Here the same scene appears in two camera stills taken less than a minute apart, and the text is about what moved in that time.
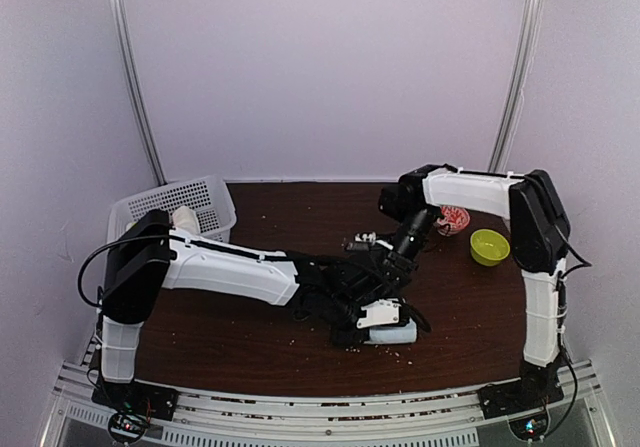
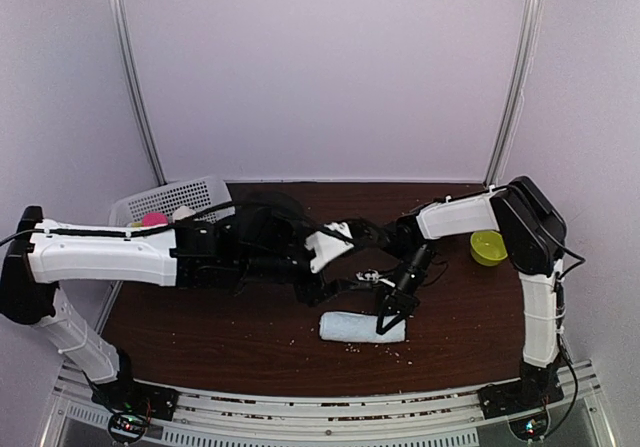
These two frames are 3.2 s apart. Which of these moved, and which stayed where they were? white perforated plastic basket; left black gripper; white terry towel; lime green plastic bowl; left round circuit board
Moved: left black gripper
Stayed: white perforated plastic basket; left round circuit board; white terry towel; lime green plastic bowl
